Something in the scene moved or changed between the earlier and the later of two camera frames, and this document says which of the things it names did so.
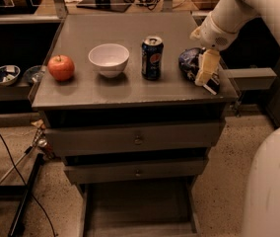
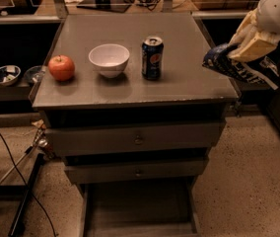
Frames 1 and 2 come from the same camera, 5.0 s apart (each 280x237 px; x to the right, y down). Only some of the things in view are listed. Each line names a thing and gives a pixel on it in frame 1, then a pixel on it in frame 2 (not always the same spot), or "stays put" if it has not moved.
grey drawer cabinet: [135, 132] stays put
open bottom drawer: [142, 208] stays put
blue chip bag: [188, 62] to [262, 71]
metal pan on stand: [5, 75] stays put
